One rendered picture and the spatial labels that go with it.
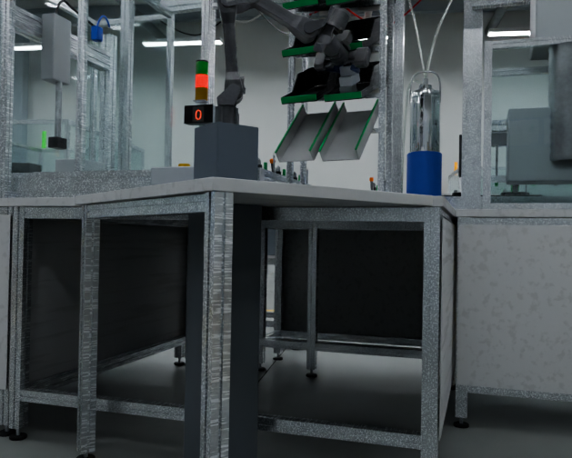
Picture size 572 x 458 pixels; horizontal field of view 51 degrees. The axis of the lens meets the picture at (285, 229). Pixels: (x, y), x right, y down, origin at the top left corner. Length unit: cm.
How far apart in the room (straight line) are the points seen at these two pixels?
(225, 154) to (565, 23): 161
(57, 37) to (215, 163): 149
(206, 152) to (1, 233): 95
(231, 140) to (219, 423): 80
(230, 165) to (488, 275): 119
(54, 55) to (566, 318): 241
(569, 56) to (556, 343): 111
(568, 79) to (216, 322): 182
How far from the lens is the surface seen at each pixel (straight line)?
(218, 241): 130
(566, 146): 262
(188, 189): 137
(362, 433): 188
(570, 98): 266
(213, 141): 176
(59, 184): 235
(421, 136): 279
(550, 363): 254
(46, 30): 307
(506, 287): 249
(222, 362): 134
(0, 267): 243
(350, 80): 201
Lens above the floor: 73
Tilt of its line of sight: 1 degrees up
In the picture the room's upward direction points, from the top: 1 degrees clockwise
